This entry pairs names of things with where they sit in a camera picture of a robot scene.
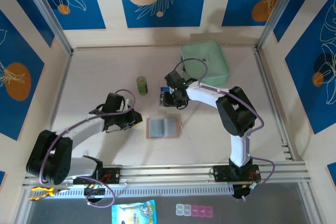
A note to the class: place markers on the blue credit card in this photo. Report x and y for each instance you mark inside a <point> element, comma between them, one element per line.
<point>165,89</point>

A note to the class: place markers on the tan leather card holder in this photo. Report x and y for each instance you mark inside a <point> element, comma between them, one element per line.
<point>164,128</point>

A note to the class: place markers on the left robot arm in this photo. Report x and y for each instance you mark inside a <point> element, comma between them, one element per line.
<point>50,155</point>

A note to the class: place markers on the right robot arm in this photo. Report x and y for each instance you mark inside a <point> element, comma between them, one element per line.
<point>236,113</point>

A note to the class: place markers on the green cylindrical can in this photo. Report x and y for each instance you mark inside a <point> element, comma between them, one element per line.
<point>141,85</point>

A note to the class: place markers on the mint green zip pouch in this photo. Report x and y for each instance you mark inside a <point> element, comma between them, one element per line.
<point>215,58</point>

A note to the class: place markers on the blue snack packet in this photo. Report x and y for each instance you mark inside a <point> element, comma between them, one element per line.
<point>134,213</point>

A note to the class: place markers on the clear plastic pill box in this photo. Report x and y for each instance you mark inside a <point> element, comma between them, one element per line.
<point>179,210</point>
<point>187,210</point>

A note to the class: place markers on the pink plastic pill box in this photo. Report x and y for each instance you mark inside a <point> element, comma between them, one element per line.
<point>202,211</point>
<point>209,212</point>
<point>194,211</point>

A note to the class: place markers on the yellow black pliers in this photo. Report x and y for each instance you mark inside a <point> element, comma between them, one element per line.
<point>50,191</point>

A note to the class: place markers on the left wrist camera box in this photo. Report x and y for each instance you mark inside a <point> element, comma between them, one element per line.
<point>129,102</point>

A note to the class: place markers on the aluminium table edge rail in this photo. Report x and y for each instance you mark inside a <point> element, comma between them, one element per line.
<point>259,62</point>
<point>60,95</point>

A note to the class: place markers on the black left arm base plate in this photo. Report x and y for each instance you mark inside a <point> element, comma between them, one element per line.
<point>113,175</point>

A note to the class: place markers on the aluminium mounting rail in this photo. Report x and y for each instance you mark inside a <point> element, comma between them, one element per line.
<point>168,172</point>

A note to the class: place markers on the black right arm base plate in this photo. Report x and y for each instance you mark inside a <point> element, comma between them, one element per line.
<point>220,174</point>

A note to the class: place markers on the aluminium frame post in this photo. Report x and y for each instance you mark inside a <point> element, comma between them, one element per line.
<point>47,14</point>
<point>275,11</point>

